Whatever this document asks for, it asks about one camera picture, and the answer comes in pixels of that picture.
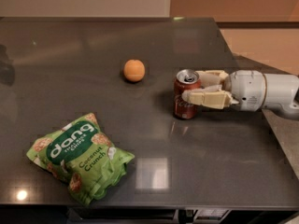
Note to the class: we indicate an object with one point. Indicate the red coke can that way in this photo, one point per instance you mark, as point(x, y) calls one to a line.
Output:
point(185, 81)

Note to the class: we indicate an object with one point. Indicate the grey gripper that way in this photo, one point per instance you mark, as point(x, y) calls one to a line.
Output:
point(248, 89)

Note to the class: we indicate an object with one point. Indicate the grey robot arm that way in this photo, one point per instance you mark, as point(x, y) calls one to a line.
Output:
point(280, 95)

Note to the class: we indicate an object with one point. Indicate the orange fruit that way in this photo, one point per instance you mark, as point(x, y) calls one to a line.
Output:
point(134, 70)

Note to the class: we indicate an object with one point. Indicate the green coconut chips bag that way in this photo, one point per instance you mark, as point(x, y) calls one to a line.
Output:
point(83, 157)

